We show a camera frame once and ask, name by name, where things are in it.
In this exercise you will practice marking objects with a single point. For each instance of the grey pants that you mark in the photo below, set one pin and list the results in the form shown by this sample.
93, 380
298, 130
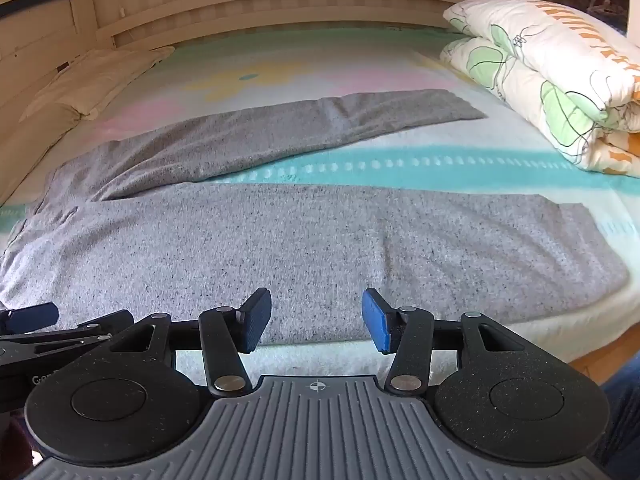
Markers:
300, 250

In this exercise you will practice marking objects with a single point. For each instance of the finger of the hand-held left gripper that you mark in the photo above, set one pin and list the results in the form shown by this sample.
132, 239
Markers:
35, 316
65, 340

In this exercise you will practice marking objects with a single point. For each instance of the cream wooden bed headboard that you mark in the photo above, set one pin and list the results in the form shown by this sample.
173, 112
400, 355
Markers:
300, 0

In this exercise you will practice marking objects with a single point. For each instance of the white pole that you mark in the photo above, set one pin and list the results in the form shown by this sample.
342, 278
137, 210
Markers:
634, 5

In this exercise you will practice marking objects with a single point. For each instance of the pastel floral bed sheet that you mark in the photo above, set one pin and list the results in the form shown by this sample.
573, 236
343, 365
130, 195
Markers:
400, 160

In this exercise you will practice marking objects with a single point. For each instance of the person's leg in blue jeans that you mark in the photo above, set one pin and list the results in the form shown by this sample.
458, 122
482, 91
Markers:
625, 410

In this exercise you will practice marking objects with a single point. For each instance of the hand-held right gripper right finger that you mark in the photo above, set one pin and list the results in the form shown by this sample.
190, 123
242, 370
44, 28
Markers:
376, 320

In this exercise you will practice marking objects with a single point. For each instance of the folded leaf print quilt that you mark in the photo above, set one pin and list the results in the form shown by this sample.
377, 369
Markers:
550, 60

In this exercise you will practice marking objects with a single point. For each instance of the cream pillow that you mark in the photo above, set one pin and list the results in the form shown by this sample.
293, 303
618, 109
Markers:
90, 85

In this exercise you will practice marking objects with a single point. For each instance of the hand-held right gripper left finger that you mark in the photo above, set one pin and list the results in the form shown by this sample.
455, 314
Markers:
256, 320

